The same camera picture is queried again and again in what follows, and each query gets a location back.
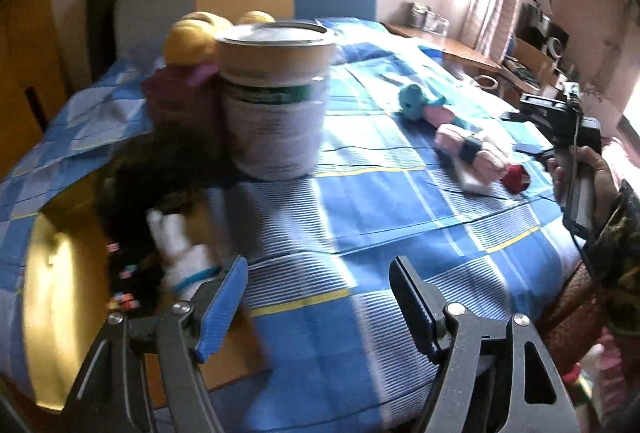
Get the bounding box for white gloves blue band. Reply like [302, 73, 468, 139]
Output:
[146, 209, 220, 301]

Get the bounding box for red plush item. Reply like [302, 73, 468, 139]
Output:
[501, 164, 530, 195]

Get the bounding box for pink yarn skein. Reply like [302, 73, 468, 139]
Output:
[434, 123, 511, 183]

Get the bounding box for black braided beaded hair ties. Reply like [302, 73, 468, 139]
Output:
[104, 239, 166, 316]

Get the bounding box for teal plush doll pink dress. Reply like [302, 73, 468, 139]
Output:
[398, 83, 471, 130]

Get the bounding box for white sponge block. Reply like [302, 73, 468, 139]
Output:
[454, 160, 495, 196]

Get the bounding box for person's camouflage sleeve forearm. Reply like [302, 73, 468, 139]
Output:
[586, 181, 639, 335]

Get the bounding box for person's right hand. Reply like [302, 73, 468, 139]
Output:
[547, 146, 617, 229]

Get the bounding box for cardboard box on shelf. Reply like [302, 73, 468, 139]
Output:
[513, 38, 559, 86]

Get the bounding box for small speaker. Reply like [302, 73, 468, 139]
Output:
[542, 37, 564, 63]

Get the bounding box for wooden desk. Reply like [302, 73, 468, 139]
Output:
[383, 23, 501, 72]

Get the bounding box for blue plaid bed sheet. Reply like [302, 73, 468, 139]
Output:
[1, 19, 579, 432]

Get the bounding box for gold tray box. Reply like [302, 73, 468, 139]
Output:
[22, 162, 266, 414]

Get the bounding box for clear organizer on desk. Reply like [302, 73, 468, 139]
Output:
[407, 2, 449, 37]

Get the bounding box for dark maroon box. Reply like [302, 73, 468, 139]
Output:
[142, 63, 229, 160]

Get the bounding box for white protein powder can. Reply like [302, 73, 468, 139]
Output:
[216, 22, 336, 181]

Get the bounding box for yellow plush bear toy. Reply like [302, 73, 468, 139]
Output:
[163, 11, 276, 68]

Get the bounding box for wooden wardrobe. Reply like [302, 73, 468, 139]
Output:
[1, 0, 73, 174]

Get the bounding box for black rolled mat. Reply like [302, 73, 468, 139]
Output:
[86, 0, 117, 82]

